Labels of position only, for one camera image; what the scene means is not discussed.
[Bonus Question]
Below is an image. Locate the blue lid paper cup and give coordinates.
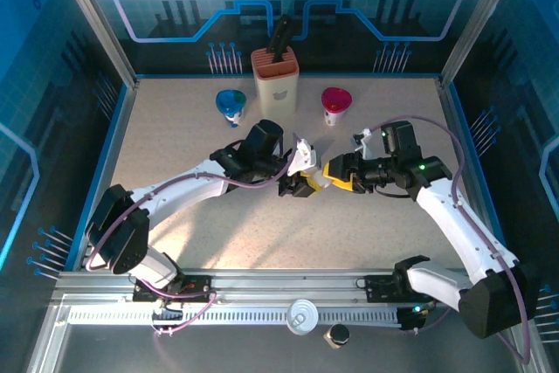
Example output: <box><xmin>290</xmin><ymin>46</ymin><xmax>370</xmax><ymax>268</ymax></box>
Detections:
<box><xmin>215</xmin><ymin>88</ymin><xmax>248</xmax><ymax>128</ymax></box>

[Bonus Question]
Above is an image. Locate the cream knife block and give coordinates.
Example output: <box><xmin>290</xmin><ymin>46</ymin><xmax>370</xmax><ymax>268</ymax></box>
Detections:
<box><xmin>251</xmin><ymin>46</ymin><xmax>301</xmax><ymax>119</ymax></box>

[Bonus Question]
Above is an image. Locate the pink lid paper cup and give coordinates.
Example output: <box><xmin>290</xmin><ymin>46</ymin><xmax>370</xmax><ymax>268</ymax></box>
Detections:
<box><xmin>321</xmin><ymin>86</ymin><xmax>353</xmax><ymax>127</ymax></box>

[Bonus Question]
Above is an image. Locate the white round can lid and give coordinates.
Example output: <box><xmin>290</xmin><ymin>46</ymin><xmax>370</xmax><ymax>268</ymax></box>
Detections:
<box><xmin>286</xmin><ymin>298</ymin><xmax>320</xmax><ymax>337</ymax></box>

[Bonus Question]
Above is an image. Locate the black jar with gold band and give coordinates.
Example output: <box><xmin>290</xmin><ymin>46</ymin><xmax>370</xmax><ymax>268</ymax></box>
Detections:
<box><xmin>323</xmin><ymin>323</ymin><xmax>352</xmax><ymax>350</ymax></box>

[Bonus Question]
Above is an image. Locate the grey metal shelf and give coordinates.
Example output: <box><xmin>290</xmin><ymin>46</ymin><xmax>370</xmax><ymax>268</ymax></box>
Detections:
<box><xmin>25</xmin><ymin>302</ymin><xmax>551</xmax><ymax>373</ymax></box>

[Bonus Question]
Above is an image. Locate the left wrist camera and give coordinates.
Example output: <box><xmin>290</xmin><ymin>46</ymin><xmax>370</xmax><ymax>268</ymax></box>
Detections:
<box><xmin>286</xmin><ymin>132</ymin><xmax>319</xmax><ymax>176</ymax></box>

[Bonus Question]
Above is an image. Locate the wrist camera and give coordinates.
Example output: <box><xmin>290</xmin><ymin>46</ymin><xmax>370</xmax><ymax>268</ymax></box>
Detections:
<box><xmin>286</xmin><ymin>132</ymin><xmax>319</xmax><ymax>176</ymax></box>
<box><xmin>351</xmin><ymin>127</ymin><xmax>376</xmax><ymax>160</ymax></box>

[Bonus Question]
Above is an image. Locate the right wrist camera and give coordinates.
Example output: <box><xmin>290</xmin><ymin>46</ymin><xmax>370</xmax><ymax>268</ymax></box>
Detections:
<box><xmin>351</xmin><ymin>127</ymin><xmax>376</xmax><ymax>160</ymax></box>

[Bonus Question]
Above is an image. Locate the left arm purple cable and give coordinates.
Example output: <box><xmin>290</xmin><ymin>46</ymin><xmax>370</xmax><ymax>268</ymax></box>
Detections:
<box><xmin>85</xmin><ymin>132</ymin><xmax>307</xmax><ymax>339</ymax></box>

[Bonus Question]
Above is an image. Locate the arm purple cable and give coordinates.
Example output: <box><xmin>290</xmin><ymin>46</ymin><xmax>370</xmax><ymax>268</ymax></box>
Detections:
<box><xmin>85</xmin><ymin>132</ymin><xmax>307</xmax><ymax>339</ymax></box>
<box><xmin>366</xmin><ymin>114</ymin><xmax>533</xmax><ymax>365</ymax></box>

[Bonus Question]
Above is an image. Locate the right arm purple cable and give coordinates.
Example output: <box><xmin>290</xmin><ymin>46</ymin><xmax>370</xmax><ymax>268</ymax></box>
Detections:
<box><xmin>366</xmin><ymin>114</ymin><xmax>533</xmax><ymax>365</ymax></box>

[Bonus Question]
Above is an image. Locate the aluminium side rail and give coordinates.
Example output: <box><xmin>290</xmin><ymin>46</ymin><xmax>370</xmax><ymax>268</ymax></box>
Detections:
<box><xmin>438</xmin><ymin>79</ymin><xmax>499</xmax><ymax>272</ymax></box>
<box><xmin>73</xmin><ymin>79</ymin><xmax>141</xmax><ymax>272</ymax></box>

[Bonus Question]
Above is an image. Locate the long aluminium frame rail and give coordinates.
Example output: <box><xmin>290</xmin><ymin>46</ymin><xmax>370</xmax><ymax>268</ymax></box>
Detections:
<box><xmin>52</xmin><ymin>268</ymin><xmax>525</xmax><ymax>302</ymax></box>

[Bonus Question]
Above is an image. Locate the black handled knife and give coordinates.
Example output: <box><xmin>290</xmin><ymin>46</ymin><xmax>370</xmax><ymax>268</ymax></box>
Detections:
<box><xmin>266</xmin><ymin>13</ymin><xmax>294</xmax><ymax>64</ymax></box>

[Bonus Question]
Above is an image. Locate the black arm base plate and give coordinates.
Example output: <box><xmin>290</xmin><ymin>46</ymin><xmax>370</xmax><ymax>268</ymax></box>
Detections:
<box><xmin>364</xmin><ymin>274</ymin><xmax>445</xmax><ymax>304</ymax></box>
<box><xmin>130</xmin><ymin>274</ymin><xmax>217</xmax><ymax>304</ymax></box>

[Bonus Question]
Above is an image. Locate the white slotted cable duct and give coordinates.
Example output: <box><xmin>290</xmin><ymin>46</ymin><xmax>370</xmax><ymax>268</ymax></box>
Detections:
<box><xmin>65</xmin><ymin>310</ymin><xmax>403</xmax><ymax>327</ymax></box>

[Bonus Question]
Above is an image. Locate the aluminium frame post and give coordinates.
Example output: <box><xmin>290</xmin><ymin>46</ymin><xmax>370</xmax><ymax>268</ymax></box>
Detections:
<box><xmin>46</xmin><ymin>0</ymin><xmax>140</xmax><ymax>88</ymax></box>
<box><xmin>439</xmin><ymin>0</ymin><xmax>528</xmax><ymax>88</ymax></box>

